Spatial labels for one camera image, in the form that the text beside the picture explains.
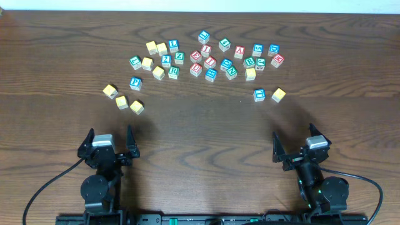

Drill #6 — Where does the yellow block lower left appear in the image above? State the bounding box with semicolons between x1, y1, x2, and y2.
102;84;118;99

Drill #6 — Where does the blue H block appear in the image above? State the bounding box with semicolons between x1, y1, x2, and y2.
205;68;218;82

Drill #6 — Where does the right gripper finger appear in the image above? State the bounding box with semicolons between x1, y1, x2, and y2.
309;123;332;144
272;132;286;157

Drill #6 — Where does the yellow block centre left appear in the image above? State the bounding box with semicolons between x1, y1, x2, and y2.
152;66;165;81

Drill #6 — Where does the blue D block right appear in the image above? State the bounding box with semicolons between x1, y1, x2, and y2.
267;44;280;57

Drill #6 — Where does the red M block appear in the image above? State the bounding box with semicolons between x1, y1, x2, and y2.
271;54;285;68

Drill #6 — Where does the yellow block beside L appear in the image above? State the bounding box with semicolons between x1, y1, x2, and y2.
142;57;154;71

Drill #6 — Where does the red U block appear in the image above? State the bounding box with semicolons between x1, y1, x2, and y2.
189;62;202;77

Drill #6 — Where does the blue L block left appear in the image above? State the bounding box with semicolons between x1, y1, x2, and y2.
168;39;179;53

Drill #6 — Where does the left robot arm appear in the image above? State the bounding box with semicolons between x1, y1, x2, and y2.
77;126;140;225

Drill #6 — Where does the blue d block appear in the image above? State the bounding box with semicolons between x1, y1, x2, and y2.
220;58;233;71
267;44;280;57

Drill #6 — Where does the yellow block lower middle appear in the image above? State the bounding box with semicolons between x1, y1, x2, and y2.
116;96;129;109

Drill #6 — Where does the yellow block lower right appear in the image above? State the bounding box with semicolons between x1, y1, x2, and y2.
129;100;144;115

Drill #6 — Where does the red E block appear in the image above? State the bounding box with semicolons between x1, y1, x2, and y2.
190;50;203;63

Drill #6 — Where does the yellow block far right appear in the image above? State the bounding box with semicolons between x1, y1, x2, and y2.
271;88;286;103

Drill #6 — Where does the yellow block right middle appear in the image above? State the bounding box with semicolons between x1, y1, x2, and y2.
245;67;256;81

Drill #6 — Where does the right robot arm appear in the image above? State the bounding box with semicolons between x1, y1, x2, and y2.
272;123;349;223

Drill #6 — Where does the blue 2 block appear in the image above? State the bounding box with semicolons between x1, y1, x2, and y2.
161;54;172;68

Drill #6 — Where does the blue P block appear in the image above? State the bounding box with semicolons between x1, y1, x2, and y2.
129;77;143;91

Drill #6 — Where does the green N block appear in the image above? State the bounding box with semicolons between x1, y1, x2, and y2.
226;66;238;80

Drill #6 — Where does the yellow block top left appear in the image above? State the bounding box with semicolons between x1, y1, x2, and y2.
146;41;158;55

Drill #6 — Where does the green R block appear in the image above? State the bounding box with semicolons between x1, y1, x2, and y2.
168;66;179;79

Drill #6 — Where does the red A block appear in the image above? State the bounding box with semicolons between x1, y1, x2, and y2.
234;46;245;59

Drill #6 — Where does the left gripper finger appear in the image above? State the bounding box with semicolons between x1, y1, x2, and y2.
80;128;94;151
126;125;137;149

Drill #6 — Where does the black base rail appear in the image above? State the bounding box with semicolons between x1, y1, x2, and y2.
55;214;368;225

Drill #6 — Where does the blue T block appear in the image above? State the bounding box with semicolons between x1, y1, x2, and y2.
253;89;266;102

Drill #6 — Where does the blue 5 block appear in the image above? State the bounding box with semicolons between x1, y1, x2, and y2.
252;44;264;57

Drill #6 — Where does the blue D block middle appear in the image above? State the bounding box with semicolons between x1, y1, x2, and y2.
220;58;233;71

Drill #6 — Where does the green L block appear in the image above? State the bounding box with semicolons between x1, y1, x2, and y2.
129;56;142;70

